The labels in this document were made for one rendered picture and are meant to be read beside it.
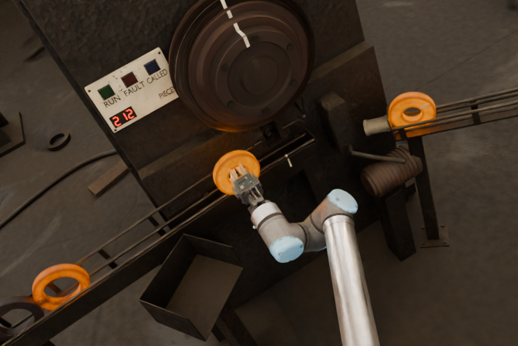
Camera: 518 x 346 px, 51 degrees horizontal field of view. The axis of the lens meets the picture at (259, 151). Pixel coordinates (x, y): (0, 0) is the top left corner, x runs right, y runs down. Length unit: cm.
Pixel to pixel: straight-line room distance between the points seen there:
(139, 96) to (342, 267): 83
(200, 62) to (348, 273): 72
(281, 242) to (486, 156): 146
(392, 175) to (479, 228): 59
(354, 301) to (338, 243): 18
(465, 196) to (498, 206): 15
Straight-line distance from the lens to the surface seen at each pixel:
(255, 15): 162
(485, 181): 267
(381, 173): 204
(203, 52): 161
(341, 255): 145
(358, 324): 134
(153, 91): 179
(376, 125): 198
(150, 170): 191
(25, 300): 204
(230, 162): 174
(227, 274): 182
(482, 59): 336
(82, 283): 202
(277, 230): 157
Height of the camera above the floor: 198
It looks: 39 degrees down
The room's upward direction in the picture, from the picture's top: 24 degrees counter-clockwise
